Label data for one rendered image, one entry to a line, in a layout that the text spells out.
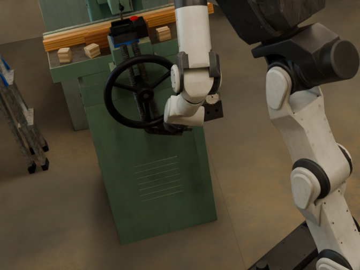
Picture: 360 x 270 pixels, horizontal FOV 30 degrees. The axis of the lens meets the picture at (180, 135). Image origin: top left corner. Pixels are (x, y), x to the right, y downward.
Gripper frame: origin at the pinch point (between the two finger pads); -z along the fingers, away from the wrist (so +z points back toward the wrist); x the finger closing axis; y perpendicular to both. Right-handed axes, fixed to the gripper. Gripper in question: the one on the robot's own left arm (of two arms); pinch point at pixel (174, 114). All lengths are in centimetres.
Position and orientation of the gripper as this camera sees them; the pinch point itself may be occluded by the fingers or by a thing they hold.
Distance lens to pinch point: 230.5
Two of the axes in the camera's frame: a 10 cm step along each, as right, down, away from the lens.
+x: 4.3, -9.0, 0.3
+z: 1.2, 0.2, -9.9
